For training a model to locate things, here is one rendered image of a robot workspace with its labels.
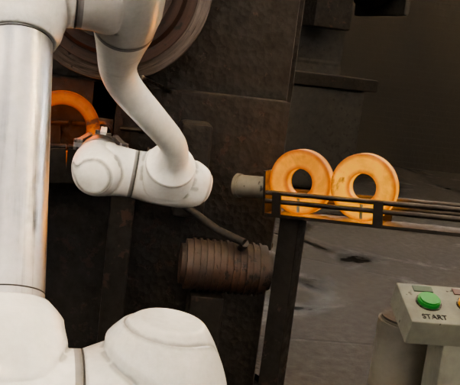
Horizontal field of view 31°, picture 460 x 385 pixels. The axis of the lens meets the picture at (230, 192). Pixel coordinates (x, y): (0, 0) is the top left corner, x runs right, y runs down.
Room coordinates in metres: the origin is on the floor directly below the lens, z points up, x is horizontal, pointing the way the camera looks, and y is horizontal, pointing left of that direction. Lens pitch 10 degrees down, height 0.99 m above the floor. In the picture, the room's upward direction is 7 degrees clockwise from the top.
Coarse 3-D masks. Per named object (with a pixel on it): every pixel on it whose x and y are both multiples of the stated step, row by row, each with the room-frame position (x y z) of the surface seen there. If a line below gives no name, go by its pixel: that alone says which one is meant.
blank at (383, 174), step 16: (352, 160) 1.84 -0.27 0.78; (368, 160) 1.82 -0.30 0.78; (384, 160) 1.82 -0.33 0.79; (336, 176) 1.85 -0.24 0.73; (352, 176) 1.84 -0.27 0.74; (384, 176) 1.80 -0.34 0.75; (336, 192) 1.85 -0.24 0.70; (352, 192) 1.85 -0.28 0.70; (384, 192) 1.80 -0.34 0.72; (384, 208) 1.80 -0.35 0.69
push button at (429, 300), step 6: (420, 294) 1.38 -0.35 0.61; (426, 294) 1.38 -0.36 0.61; (432, 294) 1.39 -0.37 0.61; (420, 300) 1.37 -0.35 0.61; (426, 300) 1.37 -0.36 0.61; (432, 300) 1.37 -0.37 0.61; (438, 300) 1.37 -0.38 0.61; (426, 306) 1.36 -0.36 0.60; (432, 306) 1.36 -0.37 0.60; (438, 306) 1.36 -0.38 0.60
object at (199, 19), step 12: (204, 0) 2.02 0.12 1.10; (204, 12) 2.02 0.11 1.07; (192, 24) 2.02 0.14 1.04; (180, 36) 2.01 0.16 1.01; (192, 36) 2.02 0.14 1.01; (60, 48) 1.97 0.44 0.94; (168, 48) 2.01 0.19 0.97; (180, 48) 2.01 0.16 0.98; (60, 60) 1.97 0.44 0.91; (72, 60) 1.98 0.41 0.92; (84, 60) 1.98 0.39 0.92; (156, 60) 2.01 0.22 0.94; (168, 60) 2.01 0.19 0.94; (84, 72) 1.98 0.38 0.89; (96, 72) 1.99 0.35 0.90; (144, 72) 2.00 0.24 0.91; (156, 72) 2.01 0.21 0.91
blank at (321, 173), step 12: (288, 156) 1.91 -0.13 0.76; (300, 156) 1.90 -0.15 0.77; (312, 156) 1.88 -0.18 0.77; (276, 168) 1.92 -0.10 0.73; (288, 168) 1.91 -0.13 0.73; (300, 168) 1.90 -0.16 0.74; (312, 168) 1.88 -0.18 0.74; (324, 168) 1.87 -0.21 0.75; (276, 180) 1.92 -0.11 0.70; (288, 180) 1.92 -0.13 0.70; (312, 180) 1.88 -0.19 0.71; (324, 180) 1.87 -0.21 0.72; (312, 192) 1.88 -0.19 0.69; (324, 192) 1.86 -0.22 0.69
